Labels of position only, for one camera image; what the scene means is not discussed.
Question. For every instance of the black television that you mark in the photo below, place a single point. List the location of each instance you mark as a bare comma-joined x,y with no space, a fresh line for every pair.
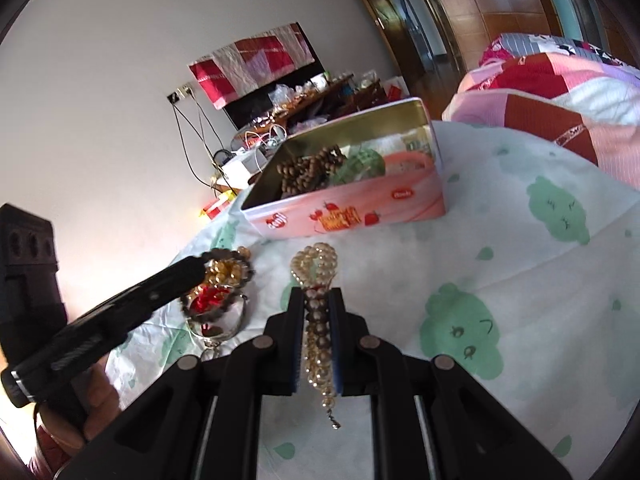
257,103

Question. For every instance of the patchwork cloth on television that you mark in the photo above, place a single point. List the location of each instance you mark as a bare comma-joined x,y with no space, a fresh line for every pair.
233,71

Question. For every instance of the silver bangle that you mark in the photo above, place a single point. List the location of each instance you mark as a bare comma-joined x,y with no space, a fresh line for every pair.
231,323

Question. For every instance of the patchwork pink red quilt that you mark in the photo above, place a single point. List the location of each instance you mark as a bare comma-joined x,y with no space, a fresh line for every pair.
568,92

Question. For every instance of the left hand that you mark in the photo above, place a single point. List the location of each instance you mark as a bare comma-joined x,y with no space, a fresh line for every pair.
99,399

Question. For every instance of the wooden door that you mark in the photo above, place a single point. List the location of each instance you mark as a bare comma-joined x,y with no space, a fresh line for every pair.
396,36

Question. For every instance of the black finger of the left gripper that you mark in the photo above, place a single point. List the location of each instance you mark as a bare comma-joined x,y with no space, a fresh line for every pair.
131,307

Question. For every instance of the white cloth green clouds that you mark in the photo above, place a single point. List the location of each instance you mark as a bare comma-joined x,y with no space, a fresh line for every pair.
531,281

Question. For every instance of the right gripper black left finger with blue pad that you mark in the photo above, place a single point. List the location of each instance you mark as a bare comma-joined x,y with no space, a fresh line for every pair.
200,419

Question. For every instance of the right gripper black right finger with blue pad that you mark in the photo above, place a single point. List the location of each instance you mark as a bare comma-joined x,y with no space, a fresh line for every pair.
430,419

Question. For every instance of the wall power socket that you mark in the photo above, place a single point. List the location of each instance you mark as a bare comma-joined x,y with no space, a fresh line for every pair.
181,93

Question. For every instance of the red string coin pendant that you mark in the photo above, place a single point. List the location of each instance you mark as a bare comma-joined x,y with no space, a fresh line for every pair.
207,308

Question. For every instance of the red white carton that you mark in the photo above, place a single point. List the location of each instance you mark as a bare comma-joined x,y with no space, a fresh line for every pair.
222,202

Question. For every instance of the pink cookie tin box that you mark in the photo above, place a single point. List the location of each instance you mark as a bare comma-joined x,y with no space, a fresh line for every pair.
293,198

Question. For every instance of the white box device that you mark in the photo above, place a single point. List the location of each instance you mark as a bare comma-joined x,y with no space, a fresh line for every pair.
242,167

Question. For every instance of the wooden tv cabinet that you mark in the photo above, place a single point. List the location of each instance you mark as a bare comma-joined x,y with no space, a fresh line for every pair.
341,97

